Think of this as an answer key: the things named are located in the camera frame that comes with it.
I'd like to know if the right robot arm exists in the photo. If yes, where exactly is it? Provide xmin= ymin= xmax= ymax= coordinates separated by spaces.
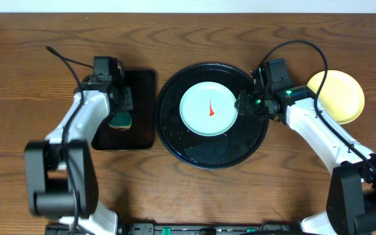
xmin=234 ymin=59 xmax=376 ymax=234

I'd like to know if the green orange sponge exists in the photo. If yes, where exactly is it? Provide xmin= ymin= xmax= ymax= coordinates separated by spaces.
xmin=108 ymin=112 xmax=133 ymax=129

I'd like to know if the black rectangular tray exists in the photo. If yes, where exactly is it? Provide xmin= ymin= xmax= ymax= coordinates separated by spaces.
xmin=91 ymin=69 xmax=156 ymax=150

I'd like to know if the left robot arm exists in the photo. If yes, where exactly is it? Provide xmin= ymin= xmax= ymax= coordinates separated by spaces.
xmin=24 ymin=56 xmax=129 ymax=234

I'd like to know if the yellow plate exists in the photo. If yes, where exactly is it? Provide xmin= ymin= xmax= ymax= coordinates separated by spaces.
xmin=319 ymin=70 xmax=365 ymax=125

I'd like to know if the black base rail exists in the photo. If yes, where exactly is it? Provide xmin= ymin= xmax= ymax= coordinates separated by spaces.
xmin=119 ymin=223 xmax=304 ymax=235

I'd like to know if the light blue plate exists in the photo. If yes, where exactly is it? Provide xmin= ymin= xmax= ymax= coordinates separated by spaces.
xmin=179 ymin=82 xmax=238 ymax=136

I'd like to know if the black round tray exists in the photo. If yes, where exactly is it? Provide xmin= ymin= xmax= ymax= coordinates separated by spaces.
xmin=155 ymin=63 xmax=269 ymax=169

